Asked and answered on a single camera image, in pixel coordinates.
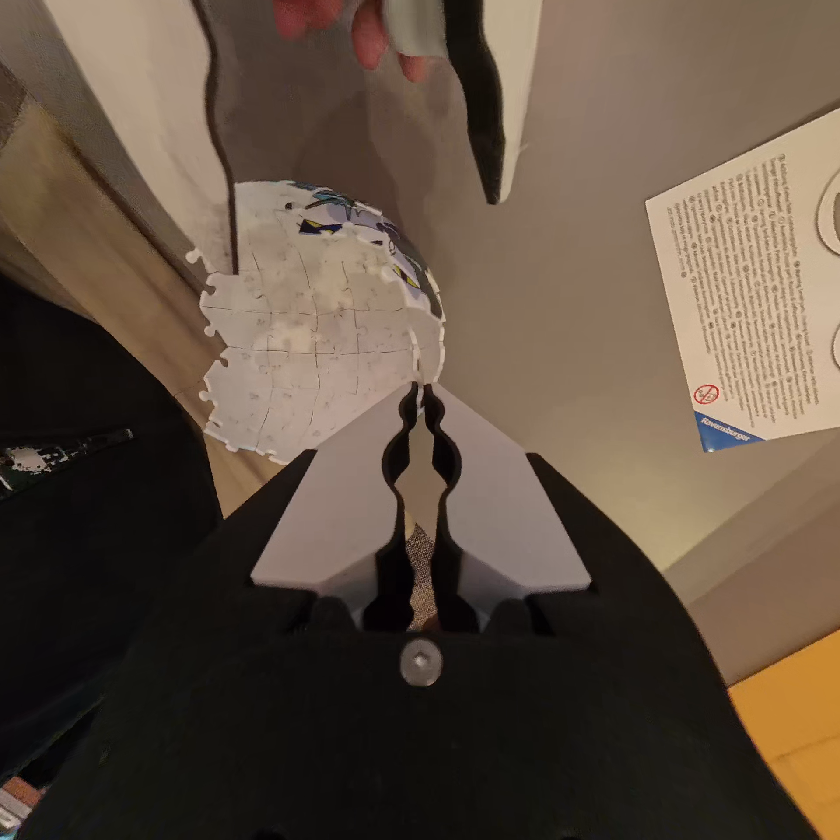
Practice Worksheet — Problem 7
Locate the person's left hand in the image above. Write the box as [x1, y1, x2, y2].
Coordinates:
[272, 0, 431, 84]

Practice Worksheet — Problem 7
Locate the white instruction sheet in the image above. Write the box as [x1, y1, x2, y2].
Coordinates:
[645, 101, 840, 454]

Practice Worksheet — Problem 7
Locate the black white patterned badge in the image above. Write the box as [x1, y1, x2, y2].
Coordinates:
[0, 428, 135, 490]

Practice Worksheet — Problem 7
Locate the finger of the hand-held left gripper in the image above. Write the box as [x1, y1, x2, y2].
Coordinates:
[443, 0, 544, 206]
[41, 0, 239, 278]

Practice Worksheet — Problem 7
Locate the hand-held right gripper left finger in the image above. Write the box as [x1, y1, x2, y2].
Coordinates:
[249, 382, 421, 631]

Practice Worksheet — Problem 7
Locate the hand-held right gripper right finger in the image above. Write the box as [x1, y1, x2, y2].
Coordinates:
[423, 384, 593, 631]

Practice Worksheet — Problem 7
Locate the partly built puzzle ball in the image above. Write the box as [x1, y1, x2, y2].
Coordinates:
[185, 180, 447, 466]

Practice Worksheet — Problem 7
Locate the yellow box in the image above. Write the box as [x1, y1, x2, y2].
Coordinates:
[727, 630, 840, 840]

